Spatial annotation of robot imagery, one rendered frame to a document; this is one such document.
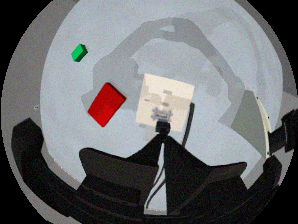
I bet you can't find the small green block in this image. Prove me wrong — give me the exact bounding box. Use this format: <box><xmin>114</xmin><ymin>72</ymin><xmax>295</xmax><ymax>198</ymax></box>
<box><xmin>72</xmin><ymin>44</ymin><xmax>88</xmax><ymax>63</ymax></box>

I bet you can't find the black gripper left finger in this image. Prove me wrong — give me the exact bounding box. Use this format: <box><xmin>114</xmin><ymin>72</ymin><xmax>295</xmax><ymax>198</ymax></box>
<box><xmin>78</xmin><ymin>135</ymin><xmax>162</xmax><ymax>206</ymax></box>

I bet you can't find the red rectangular block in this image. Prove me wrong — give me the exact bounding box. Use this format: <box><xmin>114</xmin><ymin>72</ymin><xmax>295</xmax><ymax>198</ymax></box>
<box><xmin>88</xmin><ymin>83</ymin><xmax>126</xmax><ymax>128</ymax></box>

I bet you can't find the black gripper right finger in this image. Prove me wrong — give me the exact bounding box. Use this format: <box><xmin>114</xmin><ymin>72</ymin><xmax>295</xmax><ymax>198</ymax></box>
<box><xmin>164</xmin><ymin>135</ymin><xmax>247</xmax><ymax>216</ymax></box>

